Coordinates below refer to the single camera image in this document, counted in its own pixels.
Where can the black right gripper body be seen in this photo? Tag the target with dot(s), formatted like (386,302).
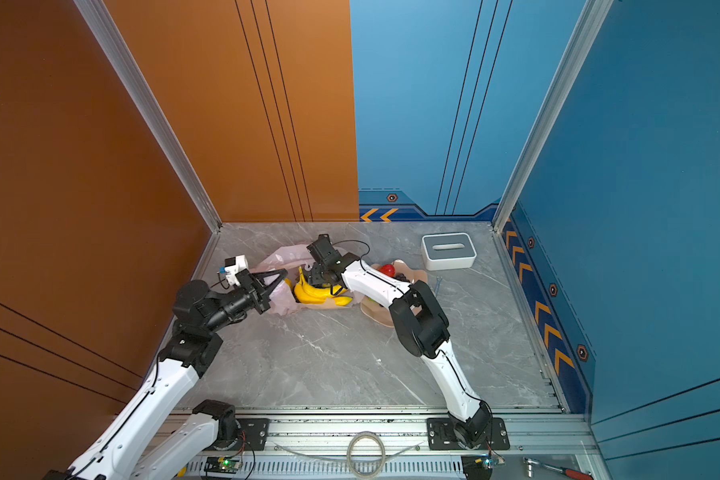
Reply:
(317,274)

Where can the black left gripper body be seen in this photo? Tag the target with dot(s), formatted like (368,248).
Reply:
(258,302)

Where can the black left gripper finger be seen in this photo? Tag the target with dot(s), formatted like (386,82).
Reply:
(269,283)
(276,275)

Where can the yellow banana bunch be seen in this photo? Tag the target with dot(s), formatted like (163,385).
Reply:
(307,294)

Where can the pink plastic bag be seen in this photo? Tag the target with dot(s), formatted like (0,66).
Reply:
(283,301)

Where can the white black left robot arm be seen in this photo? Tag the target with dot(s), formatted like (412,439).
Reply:
(122,451)

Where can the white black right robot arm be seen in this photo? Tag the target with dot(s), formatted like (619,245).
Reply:
(422,328)

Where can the red apple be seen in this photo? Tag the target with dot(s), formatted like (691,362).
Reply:
(388,270)

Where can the white grey tissue box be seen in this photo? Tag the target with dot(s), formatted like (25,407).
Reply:
(448,251)

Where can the green circuit board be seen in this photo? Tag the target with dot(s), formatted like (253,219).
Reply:
(222,465)

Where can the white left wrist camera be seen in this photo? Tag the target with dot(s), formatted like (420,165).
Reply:
(231,268)

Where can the aluminium front rail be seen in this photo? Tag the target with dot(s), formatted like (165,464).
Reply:
(401,443)

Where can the aluminium corner post left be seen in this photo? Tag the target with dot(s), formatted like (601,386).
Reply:
(103,27)

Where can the aluminium corner post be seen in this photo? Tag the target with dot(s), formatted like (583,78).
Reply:
(586,30)
(103,27)

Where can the red handled tool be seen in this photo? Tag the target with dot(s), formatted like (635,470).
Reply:
(531,465)

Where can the aluminium corner post right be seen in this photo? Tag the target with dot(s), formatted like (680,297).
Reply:
(586,30)

